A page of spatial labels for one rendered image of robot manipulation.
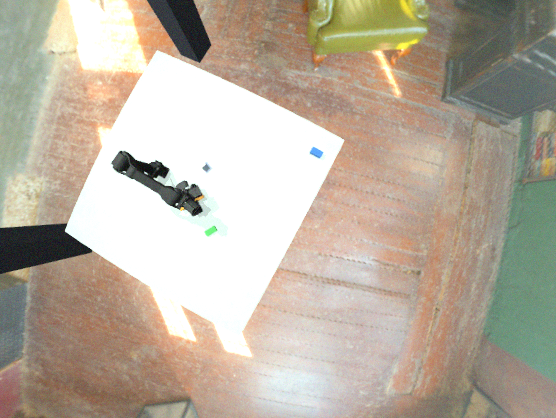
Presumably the small green block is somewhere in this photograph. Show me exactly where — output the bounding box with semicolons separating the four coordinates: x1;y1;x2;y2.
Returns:
205;226;218;236

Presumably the small blue block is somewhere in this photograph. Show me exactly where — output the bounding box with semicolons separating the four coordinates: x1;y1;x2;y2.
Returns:
310;147;323;159

